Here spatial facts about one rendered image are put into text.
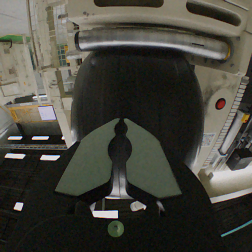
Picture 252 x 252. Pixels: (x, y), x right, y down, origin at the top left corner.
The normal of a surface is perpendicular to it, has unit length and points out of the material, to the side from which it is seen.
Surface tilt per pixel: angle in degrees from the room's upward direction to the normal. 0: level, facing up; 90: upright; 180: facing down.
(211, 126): 90
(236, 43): 90
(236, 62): 90
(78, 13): 90
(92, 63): 141
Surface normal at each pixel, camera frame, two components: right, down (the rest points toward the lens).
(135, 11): 0.00, 0.54
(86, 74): -0.26, -0.27
